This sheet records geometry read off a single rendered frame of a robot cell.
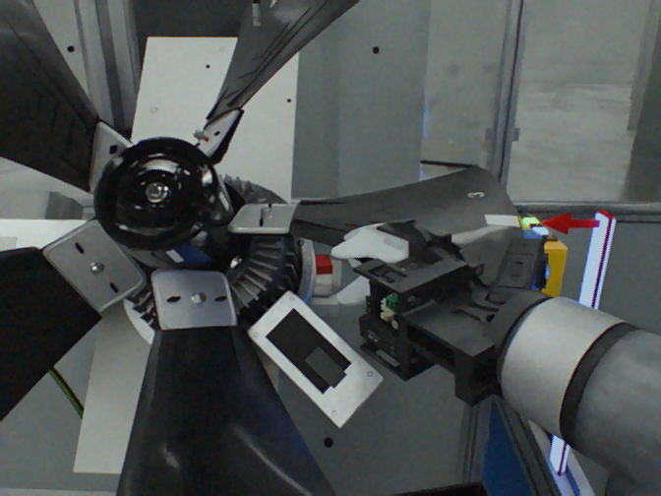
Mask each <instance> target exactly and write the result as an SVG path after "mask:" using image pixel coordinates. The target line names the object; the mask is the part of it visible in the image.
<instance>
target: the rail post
mask: <svg viewBox="0 0 661 496"><path fill-rule="evenodd" d="M489 402H490V396H489V397H488V399H487V398H486V400H484V401H482V402H480V403H478V404H477V405H476V406H475V414H474V423H473V431H472V440H471V450H470V459H469V468H468V475H467V482H472V481H478V480H480V474H481V467H482V459H483V451H484V443H485V433H486V425H487V418H488V411H489Z"/></svg>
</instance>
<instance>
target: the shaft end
mask: <svg viewBox="0 0 661 496"><path fill-rule="evenodd" d="M145 194H146V197H147V198H148V199H149V201H150V202H154V203H157V202H160V201H163V200H164V198H165V197H166V195H167V187H166V185H165V184H164V183H163V182H158V181H156V182H152V183H150V184H149V185H148V186H147V189H146V193H145Z"/></svg>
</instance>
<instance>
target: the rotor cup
mask: <svg viewBox="0 0 661 496"><path fill-rule="evenodd" d="M156 181H158V182H163V183H164V184H165V185H166V187H167V195H166V197H165V198H164V200H163V201H160V202H157V203H154V202H150V201H149V199H148V198H147V197H146V194H145V193H146V189H147V186H148V185H149V184H150V183H152V182H156ZM220 192H221V193H223V195H224V197H225V199H226V201H227V203H228V211H227V209H226V207H225V205H224V204H223V203H222V202H221V201H220ZM92 203H93V210H94V211H95V214H96V217H97V220H98V222H99V224H100V227H101V228H102V230H103V231H104V233H106V234H107V235H108V236H109V237H110V239H111V240H112V241H113V242H115V243H117V244H118V245H119V246H121V247H122V248H123V249H125V251H126V252H128V253H129V254H131V256H132V257H133V258H134V259H135V261H136V262H137V264H138V265H140V267H141V268H142V269H143V270H144V271H145V273H146V274H148V270H158V269H167V270H191V271H214V272H221V273H224V274H225V276H226V278H227V281H228V282H231V281H232V280H233V279H235V277H236V276H237V275H238V274H239V273H240V272H241V271H242V269H243V268H244V266H245V265H246V262H248V260H249V258H250V256H251V254H252V250H253V246H254V240H255V236H228V235H226V232H227V230H228V228H227V227H228V225H229V224H230V223H231V221H232V220H233V218H234V217H236V216H237V214H238V213H239V210H240V209H241V208H242V207H243V206H244V205H246V203H245V201H244V200H243V197H242V196H241V195H240V194H239V193H238V191H236V190H235V189H233V188H232V187H231V186H229V184H228V183H226V182H224V181H223V180H221V178H220V176H219V174H218V171H217V169H216V168H215V166H214V164H213V162H212V161H211V158H209V157H208V156H207V155H206V154H205V153H204V152H203V151H202V150H200V149H198V147H197V146H195V145H194V144H192V143H190V142H188V141H184V140H181V139H177V138H171V136H155V138H150V137H149V138H148V139H144V140H139V141H138V142H135V143H133V144H131V145H128V146H126V147H125V148H123V149H122V150H120V152H119V153H117V154H115V155H114V156H113V157H112V158H111V159H110V160H109V161H108V163H107V164H106V165H105V166H104V167H103V168H102V170H101V171H100V173H99V175H98V179H97V181H96V184H95V189H93V196H92ZM170 251H175V252H176V253H177V254H178V255H179V256H180V257H181V258H182V259H183V261H180V262H176V261H175V260H174V259H172V258H171V257H170V256H169V255H168V254H167V253H166V252H170Z"/></svg>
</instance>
